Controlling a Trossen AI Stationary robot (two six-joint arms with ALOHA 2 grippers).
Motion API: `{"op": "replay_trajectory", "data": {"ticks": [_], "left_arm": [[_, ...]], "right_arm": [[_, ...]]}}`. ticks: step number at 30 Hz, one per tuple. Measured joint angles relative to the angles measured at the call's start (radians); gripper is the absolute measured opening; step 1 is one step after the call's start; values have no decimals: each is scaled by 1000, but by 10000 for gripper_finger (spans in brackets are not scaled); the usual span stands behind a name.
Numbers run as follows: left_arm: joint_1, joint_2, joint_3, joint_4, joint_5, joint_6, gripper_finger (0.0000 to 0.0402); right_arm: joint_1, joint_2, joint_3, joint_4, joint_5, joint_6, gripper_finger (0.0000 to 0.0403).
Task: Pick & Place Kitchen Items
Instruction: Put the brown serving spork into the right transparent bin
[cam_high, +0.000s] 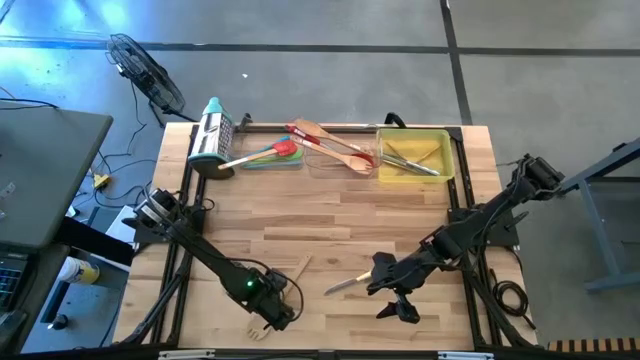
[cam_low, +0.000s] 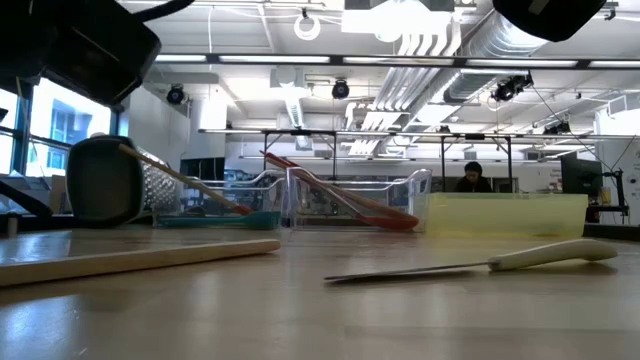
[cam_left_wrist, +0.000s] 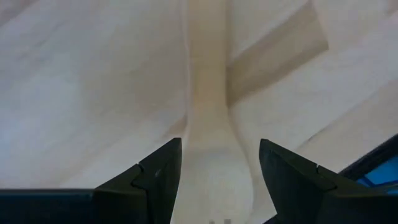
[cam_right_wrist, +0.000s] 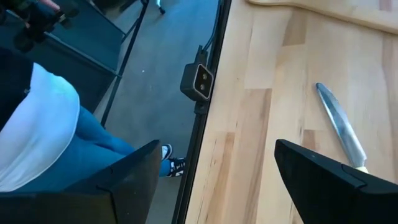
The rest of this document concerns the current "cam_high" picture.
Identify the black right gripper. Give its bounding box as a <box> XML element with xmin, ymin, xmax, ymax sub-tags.
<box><xmin>370</xmin><ymin>252</ymin><xmax>436</xmax><ymax>324</ymax></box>

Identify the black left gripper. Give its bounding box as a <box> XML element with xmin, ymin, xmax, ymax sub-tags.
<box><xmin>247</xmin><ymin>269</ymin><xmax>297</xmax><ymax>332</ymax></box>

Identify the knife with cream handle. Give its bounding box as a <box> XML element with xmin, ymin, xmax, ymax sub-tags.
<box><xmin>323</xmin><ymin>271</ymin><xmax>375</xmax><ymax>297</ymax></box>

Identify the silver table knife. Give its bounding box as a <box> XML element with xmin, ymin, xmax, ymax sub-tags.
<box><xmin>387</xmin><ymin>152</ymin><xmax>442</xmax><ymax>177</ymax></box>

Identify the small wooden spork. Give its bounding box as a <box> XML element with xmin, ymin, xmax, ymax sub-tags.
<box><xmin>291</xmin><ymin>134</ymin><xmax>375</xmax><ymax>176</ymax></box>

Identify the blue silicone spoon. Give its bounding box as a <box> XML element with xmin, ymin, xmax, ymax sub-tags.
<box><xmin>242</xmin><ymin>160</ymin><xmax>304</xmax><ymax>172</ymax></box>

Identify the green silicone spoon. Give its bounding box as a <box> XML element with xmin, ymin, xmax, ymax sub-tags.
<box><xmin>244</xmin><ymin>148</ymin><xmax>305</xmax><ymax>167</ymax></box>

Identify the red spatula wooden handle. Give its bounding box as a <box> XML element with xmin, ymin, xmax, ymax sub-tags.
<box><xmin>217</xmin><ymin>138</ymin><xmax>300</xmax><ymax>171</ymax></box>

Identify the red slotted spoon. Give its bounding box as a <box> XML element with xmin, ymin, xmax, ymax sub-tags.
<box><xmin>284</xmin><ymin>123</ymin><xmax>377</xmax><ymax>169</ymax></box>

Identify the yellow plastic bin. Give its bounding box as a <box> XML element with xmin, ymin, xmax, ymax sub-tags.
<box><xmin>375</xmin><ymin>123</ymin><xmax>456</xmax><ymax>184</ymax></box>

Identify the clear plastic bin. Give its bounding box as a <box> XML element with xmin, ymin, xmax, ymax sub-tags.
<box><xmin>232</xmin><ymin>122</ymin><xmax>307</xmax><ymax>171</ymax></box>
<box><xmin>303</xmin><ymin>119</ymin><xmax>384</xmax><ymax>179</ymax></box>

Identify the white paper sheet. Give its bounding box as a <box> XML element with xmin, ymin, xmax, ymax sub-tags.
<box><xmin>105</xmin><ymin>203</ymin><xmax>142</xmax><ymax>245</ymax></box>

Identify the grey metal shelf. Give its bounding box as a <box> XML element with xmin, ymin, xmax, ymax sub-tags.
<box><xmin>22</xmin><ymin>244</ymin><xmax>132</xmax><ymax>354</ymax></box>

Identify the white and yellow canister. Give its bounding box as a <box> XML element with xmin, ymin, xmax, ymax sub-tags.
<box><xmin>56</xmin><ymin>256</ymin><xmax>101</xmax><ymax>286</ymax></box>

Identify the black and tan striped board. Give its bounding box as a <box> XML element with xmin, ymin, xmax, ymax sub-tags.
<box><xmin>546</xmin><ymin>337</ymin><xmax>640</xmax><ymax>353</ymax></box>

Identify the laptop with lit keyboard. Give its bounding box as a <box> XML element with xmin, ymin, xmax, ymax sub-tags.
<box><xmin>0</xmin><ymin>252</ymin><xmax>26</xmax><ymax>311</ymax></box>

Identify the black floor fan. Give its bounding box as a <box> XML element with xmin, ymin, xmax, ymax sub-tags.
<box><xmin>105</xmin><ymin>32</ymin><xmax>187</xmax><ymax>117</ymax></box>

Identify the dark grey desk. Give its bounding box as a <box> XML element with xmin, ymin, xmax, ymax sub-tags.
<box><xmin>0</xmin><ymin>107</ymin><xmax>114</xmax><ymax>251</ymax></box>

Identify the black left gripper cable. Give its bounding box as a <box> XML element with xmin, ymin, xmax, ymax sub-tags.
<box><xmin>234</xmin><ymin>256</ymin><xmax>306</xmax><ymax>324</ymax></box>

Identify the white metal bracket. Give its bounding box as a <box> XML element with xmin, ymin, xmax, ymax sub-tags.
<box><xmin>437</xmin><ymin>350</ymin><xmax>496</xmax><ymax>360</ymax></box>
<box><xmin>157</xmin><ymin>349</ymin><xmax>217</xmax><ymax>360</ymax></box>

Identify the coiled black cable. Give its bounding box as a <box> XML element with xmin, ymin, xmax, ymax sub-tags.
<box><xmin>488</xmin><ymin>267</ymin><xmax>537</xmax><ymax>331</ymax></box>

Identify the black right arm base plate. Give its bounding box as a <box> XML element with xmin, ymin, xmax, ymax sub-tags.
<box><xmin>446</xmin><ymin>207</ymin><xmax>521</xmax><ymax>249</ymax></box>

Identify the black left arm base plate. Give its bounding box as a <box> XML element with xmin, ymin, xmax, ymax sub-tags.
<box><xmin>121</xmin><ymin>203</ymin><xmax>207</xmax><ymax>246</ymax></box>

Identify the black aluminium table frame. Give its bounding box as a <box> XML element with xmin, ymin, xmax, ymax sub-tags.
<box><xmin>117</xmin><ymin>123</ymin><xmax>539</xmax><ymax>351</ymax></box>

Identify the steel box grater teal handle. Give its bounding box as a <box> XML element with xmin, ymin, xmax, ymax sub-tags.
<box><xmin>187</xmin><ymin>96</ymin><xmax>237</xmax><ymax>180</ymax></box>

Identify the blue-grey table frame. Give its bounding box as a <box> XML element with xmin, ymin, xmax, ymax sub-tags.
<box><xmin>552</xmin><ymin>137</ymin><xmax>640</xmax><ymax>294</ymax></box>

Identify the black fan power cable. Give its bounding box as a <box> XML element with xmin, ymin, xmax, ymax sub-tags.
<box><xmin>124</xmin><ymin>80</ymin><xmax>149</xmax><ymax>151</ymax></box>

